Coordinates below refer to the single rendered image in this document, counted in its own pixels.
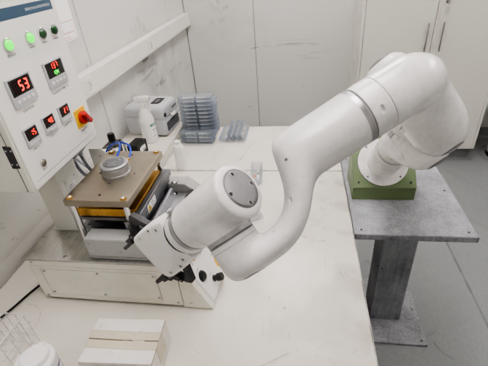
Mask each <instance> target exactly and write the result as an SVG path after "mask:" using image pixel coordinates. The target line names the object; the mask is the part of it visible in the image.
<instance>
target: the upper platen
mask: <svg viewBox="0 0 488 366"><path fill-rule="evenodd" d="M159 174H160V171H153V172H152V174H151V175H150V177H149V179H148V180H147V181H146V183H145V185H144V186H143V188H142V189H141V190H140V192H139V194H138V195H137V196H136V198H135V199H134V201H133V203H132V204H131V205H130V207H129V208H130V211H131V213H133V212H135V213H136V212H137V210H138V208H139V207H140V205H141V203H142V201H143V200H144V198H145V197H146V195H147V194H148V192H149V191H150V189H151V187H152V186H153V184H154V183H155V180H156V179H157V178H158V176H159ZM78 211H79V213H80V215H81V218H82V220H108V221H125V220H126V216H125V213H124V211H123V208H116V207H83V206H79V207H78Z"/></svg>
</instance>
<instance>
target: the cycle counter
mask: <svg viewBox="0 0 488 366"><path fill-rule="evenodd" d="M11 85H12V88H13V90H14V92H15V95H16V96H17V95H18V94H21V93H22V92H24V91H26V90H28V89H30V88H31V85H30V84H29V81H28V78H27V76H23V77H22V78H19V79H17V80H16V81H13V82H11Z"/></svg>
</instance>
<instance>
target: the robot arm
mask: <svg viewBox="0 0 488 366"><path fill-rule="evenodd" d="M469 126H470V121H469V116H468V111H467V110H466V107H465V105H464V104H463V101H462V99H461V98H460V96H459V94H458V93H457V92H456V90H455V88H454V86H453V85H452V83H451V81H450V78H449V76H448V73H447V68H446V66H445V64H444V62H443V61H442V60H441V59H440V58H439V57H437V56H436V55H434V54H429V53H426V52H412V53H408V54H405V53H402V52H392V53H389V54H385V55H384V56H383V57H381V58H380V59H378V60H377V61H376V62H375V63H374V64H373V65H372V66H371V67H370V69H369V70H368V72H367V75H366V77H364V78H363V79H361V80H360V81H358V82H356V83H355V84H354V85H352V86H350V87H349V88H348V89H346V90H344V91H343V92H341V93H340V94H338V95H336V96H335V97H334V98H332V99H330V100H329V101H327V102H326V103H325V104H323V105H321V106H320V107H318V108H317V109H316V110H314V111H312V112H311V113H310V114H308V115H306V116H305V117H303V118H302V119H300V120H299V121H297V122H295V123H294V124H293V125H291V126H289V127H288V128H287V129H285V130H284V131H282V132H281V133H280V134H278V135H277V136H276V138H275V139H274V141H273V143H272V153H273V156H274V160H275V163H276V165H277V169H278V171H279V173H280V177H281V180H282V185H283V190H284V204H283V208H282V213H281V214H280V217H279V219H278V220H277V222H276V223H275V224H274V225H273V226H272V227H271V228H270V229H268V230H267V231H266V232H263V233H259V232H258V231H257V230H256V228H255V227H254V225H253V224H252V222H251V218H252V217H254V216H255V215H256V214H257V213H258V212H259V210H260V208H261V191H260V189H259V186H258V185H257V183H256V181H255V179H254V178H253V177H252V176H251V175H250V174H249V173H248V172H247V171H245V170H244V169H242V168H240V167H238V166H233V165H226V166H222V167H221V168H219V169H218V170H216V171H215V172H214V173H213V174H212V175H210V176H209V177H208V178H207V180H205V181H204V182H203V183H202V184H201V185H199V186H198V187H197V188H196V189H195V190H193V191H192V192H191V193H190V194H189V195H188V196H187V197H186V198H185V199H184V200H183V201H181V202H180V203H179V204H178V205H177V206H176V207H175V208H172V207H171V208H170V209H168V210H167V211H166V212H165V213H163V214H162V215H160V216H159V217H157V218H156V219H154V220H152V221H150V220H148V219H146V218H145V217H143V216H140V215H139V214H137V213H135V212H133V213H132V214H131V215H129V225H128V226H129V231H130V235H129V238H128V239H127V240H126V242H127V243H128V244H127V245H126V246H124V247H123V249H124V250H126V249H128V248H129V247H130V246H131V245H132V244H134V243H135V244H136V246H137V247H138V249H140V251H141V252H143V254H144V255H145V256H146V257H147V258H148V259H149V260H150V261H151V262H152V263H153V264H154V265H155V266H156V268H157V269H158V270H159V271H160V272H161V273H162V275H161V276H160V277H159V278H158V279H157V280H156V281H155V282H156V283H157V284H158V283H160V282H162V281H164V282H166V281H168V280H170V281H172V280H176V281H179V282H184V281H185V282H189V283H193V282H194V280H195V279H196V277H195V274H194V272H193V270H192V267H191V265H190V263H191V262H192V261H193V260H194V259H195V258H196V257H197V256H198V254H199V253H200V252H201V250H203V249H204V248H205V247H207V248H208V249H209V251H210V252H211V253H212V255H213V257H214V258H215V259H216V261H217V263H218V265H219V266H220V267H221V269H222V271H223V272H224V273H225V275H226V276H228V278H229V279H231V280H234V281H242V280H245V279H248V278H249V277H251V276H253V275H254V274H256V273H258V272H260V271H261V270H263V269H265V268H266V267H267V266H269V265H270V264H271V263H273V262H274V261H276V260H278V259H279V258H280V257H281V256H283V255H284V254H285V253H287V252H288V251H289V250H290V249H291V248H292V247H293V246H294V245H295V244H296V242H297V241H298V239H299V238H300V236H301V234H302V232H303V231H304V228H305V226H306V223H307V221H308V218H309V213H310V210H311V205H312V196H313V191H314V185H315V183H316V181H317V179H318V177H319V176H320V175H321V174H323V173H324V172H326V171H327V170H328V169H330V168H332V167H334V166H335V165H336V164H338V163H340V162H341V161H343V160H344V159H346V158H348V157H349V156H350V155H353V154H354V153H355V152H357V151H358V150H361V151H360V153H359V156H358V161H357V163H358V168H359V171H360V173H361V175H363V177H364V178H365V179H366V180H368V181H369V182H370V183H372V184H375V185H378V186H389V185H393V184H396V183H397V182H398V181H400V180H401V179H402V178H403V177H404V176H405V174H406V173H407V170H408V168H411V169H415V170H427V169H430V168H433V167H435V166H438V165H439V164H440V163H442V162H443V161H444V160H445V159H447V156H448V155H449V153H451V152H452V151H454V150H456V149H457V148H459V146H461V145H462V144H463V143H464V141H465V139H466V137H467V136H468V132H469ZM379 137H381V138H380V139H378V138H379ZM139 225H140V226H141V227H139ZM143 227H144V228H143ZM181 270H183V271H181Z"/></svg>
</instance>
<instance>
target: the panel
mask: <svg viewBox="0 0 488 366"><path fill-rule="evenodd" d="M190 265H191V267H192V270H193V272H194V274H195V277H196V279H195V280H196V282H197V283H198V284H199V285H200V286H201V288H202V289H203V290H204V291H205V292H206V293H207V294H208V296H209V297H210V298H211V300H212V301H213V302H214V303H216V297H217V294H218V291H219V286H220V282H221V281H216V282H214V281H213V278H212V277H213V275H216V273H218V272H223V271H222V269H221V267H220V266H219V265H218V263H217V261H216V259H215V258H214V256H213V255H212V253H211V252H210V251H209V249H208V248H207V247H205V248H204V249H203V250H202V251H201V253H199V254H198V256H197V257H196V258H195V259H194V260H193V261H192V262H191V263H190ZM201 271H204V272H206V274H207V278H206V280H201V278H200V272H201Z"/></svg>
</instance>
